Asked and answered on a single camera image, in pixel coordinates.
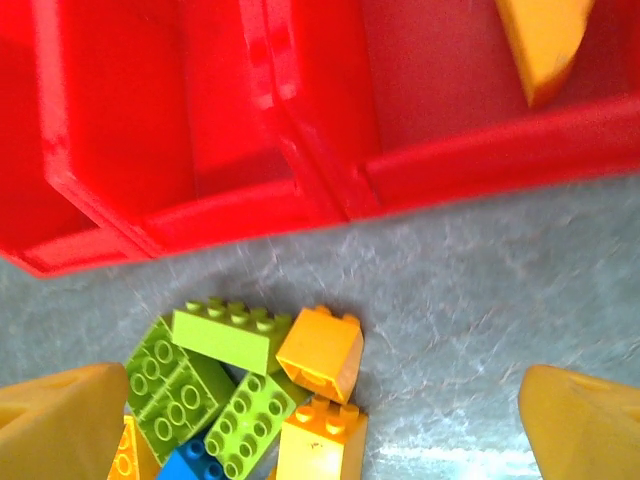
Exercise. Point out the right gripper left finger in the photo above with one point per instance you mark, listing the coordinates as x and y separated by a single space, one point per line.
55 430

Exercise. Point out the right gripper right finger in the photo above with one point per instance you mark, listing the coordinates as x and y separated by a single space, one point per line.
590 435

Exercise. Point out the green lego brick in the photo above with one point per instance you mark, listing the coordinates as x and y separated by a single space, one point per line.
250 425
220 340
165 400

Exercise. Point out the orange lego brick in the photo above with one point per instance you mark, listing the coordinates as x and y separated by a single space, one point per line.
540 45
129 457
320 450
315 350

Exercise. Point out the blue lego brick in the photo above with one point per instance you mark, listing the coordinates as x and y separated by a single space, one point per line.
182 467

